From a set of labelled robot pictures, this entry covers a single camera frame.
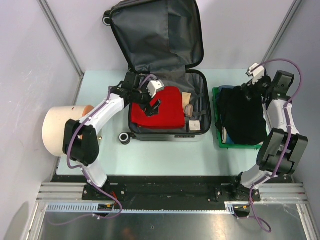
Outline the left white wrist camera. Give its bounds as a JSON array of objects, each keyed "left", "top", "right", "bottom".
[{"left": 147, "top": 80, "right": 165, "bottom": 98}]

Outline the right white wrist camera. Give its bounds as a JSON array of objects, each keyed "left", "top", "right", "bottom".
[{"left": 246, "top": 63, "right": 265, "bottom": 85}]

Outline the white black space suitcase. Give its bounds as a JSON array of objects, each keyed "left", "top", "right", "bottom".
[{"left": 102, "top": 0, "right": 212, "bottom": 142}]

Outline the beige drum with orange lid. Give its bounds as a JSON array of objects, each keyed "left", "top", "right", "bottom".
[{"left": 42, "top": 105, "right": 100, "bottom": 163}]

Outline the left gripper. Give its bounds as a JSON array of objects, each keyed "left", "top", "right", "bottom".
[{"left": 132, "top": 81, "right": 162, "bottom": 117}]

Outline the round wooden disc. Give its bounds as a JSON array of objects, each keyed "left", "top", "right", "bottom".
[{"left": 184, "top": 104, "right": 195, "bottom": 118}]

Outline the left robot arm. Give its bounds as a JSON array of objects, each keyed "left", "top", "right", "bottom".
[{"left": 62, "top": 72, "right": 165, "bottom": 200}]

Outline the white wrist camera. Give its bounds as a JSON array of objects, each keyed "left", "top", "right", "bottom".
[
  {"left": 147, "top": 80, "right": 165, "bottom": 98},
  {"left": 246, "top": 63, "right": 265, "bottom": 85}
]

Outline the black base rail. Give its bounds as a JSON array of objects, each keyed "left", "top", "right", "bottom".
[{"left": 48, "top": 176, "right": 291, "bottom": 218}]

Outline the beige wooden block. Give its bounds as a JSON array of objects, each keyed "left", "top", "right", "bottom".
[{"left": 181, "top": 92, "right": 192, "bottom": 109}]

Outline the white square box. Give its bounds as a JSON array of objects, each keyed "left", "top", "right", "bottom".
[{"left": 188, "top": 120, "right": 201, "bottom": 132}]

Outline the blue cloth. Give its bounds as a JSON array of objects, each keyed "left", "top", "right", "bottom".
[{"left": 216, "top": 85, "right": 234, "bottom": 111}]

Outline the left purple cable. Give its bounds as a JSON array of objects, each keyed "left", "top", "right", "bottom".
[{"left": 47, "top": 74, "right": 158, "bottom": 227}]

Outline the teal cream sock towel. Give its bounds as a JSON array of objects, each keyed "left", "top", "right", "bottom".
[{"left": 221, "top": 127, "right": 235, "bottom": 145}]

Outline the grey slotted cable duct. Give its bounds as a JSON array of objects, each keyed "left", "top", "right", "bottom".
[{"left": 44, "top": 201, "right": 236, "bottom": 214}]

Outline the green plastic tray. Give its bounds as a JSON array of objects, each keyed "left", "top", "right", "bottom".
[{"left": 212, "top": 87, "right": 263, "bottom": 150}]

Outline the red cloth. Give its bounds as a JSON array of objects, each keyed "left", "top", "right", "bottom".
[{"left": 130, "top": 86, "right": 186, "bottom": 130}]

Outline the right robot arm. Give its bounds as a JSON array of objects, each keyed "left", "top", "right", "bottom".
[{"left": 230, "top": 70, "right": 308, "bottom": 201}]

